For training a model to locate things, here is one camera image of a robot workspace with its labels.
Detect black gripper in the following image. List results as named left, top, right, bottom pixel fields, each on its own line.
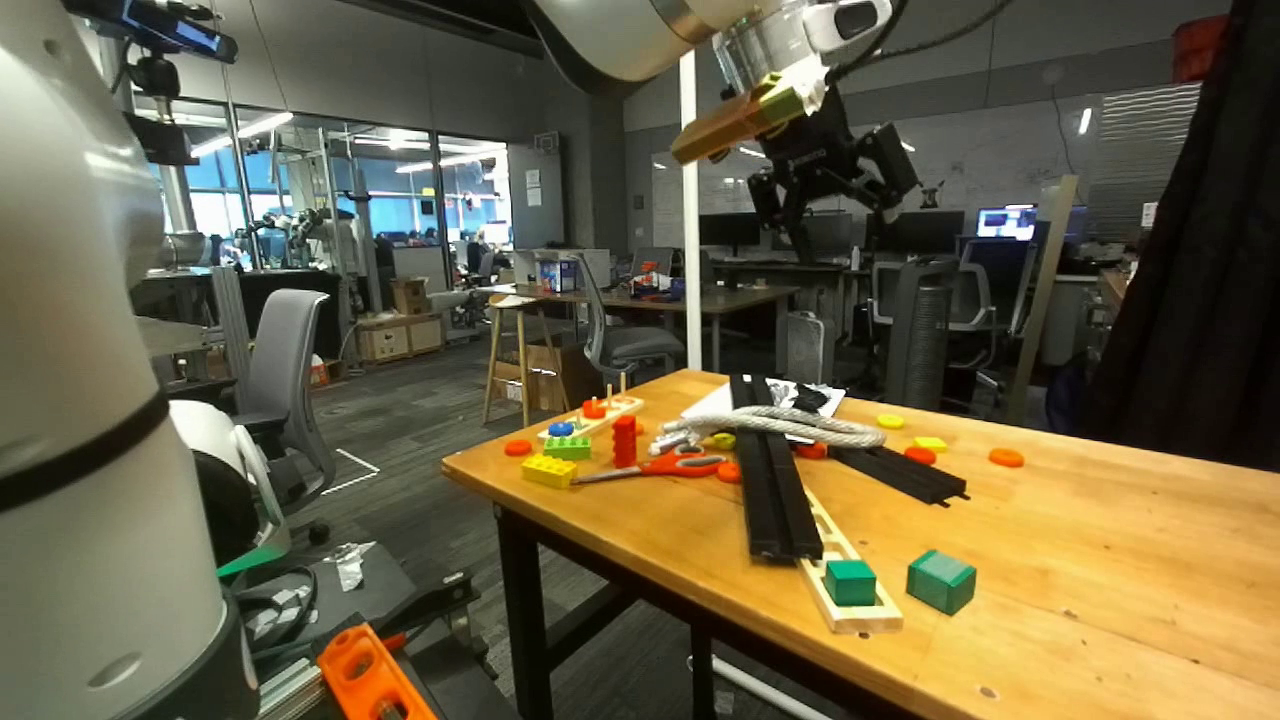
left=749, top=89, right=923, bottom=263

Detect small white floor object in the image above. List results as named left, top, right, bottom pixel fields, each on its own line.
left=332, top=534, right=385, bottom=596

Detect white pole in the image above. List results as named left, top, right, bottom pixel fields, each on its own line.
left=674, top=48, right=707, bottom=376

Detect background office desk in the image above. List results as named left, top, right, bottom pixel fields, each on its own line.
left=595, top=280, right=802, bottom=376

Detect gray ribbed posts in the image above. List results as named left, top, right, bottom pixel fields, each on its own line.
left=873, top=251, right=994, bottom=413

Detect computer monitor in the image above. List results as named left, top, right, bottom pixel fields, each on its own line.
left=973, top=201, right=1040, bottom=248

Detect wooden plank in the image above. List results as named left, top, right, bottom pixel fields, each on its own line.
left=1005, top=171, right=1080, bottom=422

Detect white paper sheet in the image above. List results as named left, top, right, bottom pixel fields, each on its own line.
left=674, top=376, right=853, bottom=437

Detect black office chair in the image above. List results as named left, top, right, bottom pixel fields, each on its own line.
left=572, top=251, right=687, bottom=390

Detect short black track piece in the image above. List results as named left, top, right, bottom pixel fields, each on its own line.
left=827, top=440, right=973, bottom=512

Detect wooden peg board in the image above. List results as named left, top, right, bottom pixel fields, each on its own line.
left=537, top=390, right=646, bottom=452

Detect red lego brick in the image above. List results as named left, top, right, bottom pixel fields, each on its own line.
left=608, top=413, right=642, bottom=473

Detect wooden stool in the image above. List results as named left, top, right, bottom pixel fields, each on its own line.
left=478, top=292, right=572, bottom=427

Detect wide black curtain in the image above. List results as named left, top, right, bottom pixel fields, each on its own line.
left=1084, top=0, right=1280, bottom=473

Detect green cube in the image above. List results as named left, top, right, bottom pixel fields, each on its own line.
left=904, top=548, right=981, bottom=618
left=820, top=557, right=880, bottom=611

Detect yellow lego brick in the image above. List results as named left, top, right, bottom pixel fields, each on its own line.
left=518, top=452, right=582, bottom=490

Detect white wooden shape board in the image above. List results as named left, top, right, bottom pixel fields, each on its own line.
left=797, top=482, right=906, bottom=636

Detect low wooden shelf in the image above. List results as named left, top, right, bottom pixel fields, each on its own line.
left=350, top=306, right=453, bottom=367

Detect gray office chair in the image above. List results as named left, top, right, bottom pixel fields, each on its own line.
left=232, top=284, right=345, bottom=505

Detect white round housing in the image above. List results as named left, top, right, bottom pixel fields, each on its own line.
left=167, top=394, right=293, bottom=570

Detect orange plastic tool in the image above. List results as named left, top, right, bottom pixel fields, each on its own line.
left=317, top=618, right=435, bottom=720

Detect tan wrist camera mount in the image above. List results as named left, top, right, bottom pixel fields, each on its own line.
left=667, top=70, right=833, bottom=166

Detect orange handled scissors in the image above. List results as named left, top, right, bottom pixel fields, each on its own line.
left=572, top=448, right=731, bottom=486

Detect black camera on stand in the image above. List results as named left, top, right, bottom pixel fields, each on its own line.
left=58, top=0, right=239, bottom=171

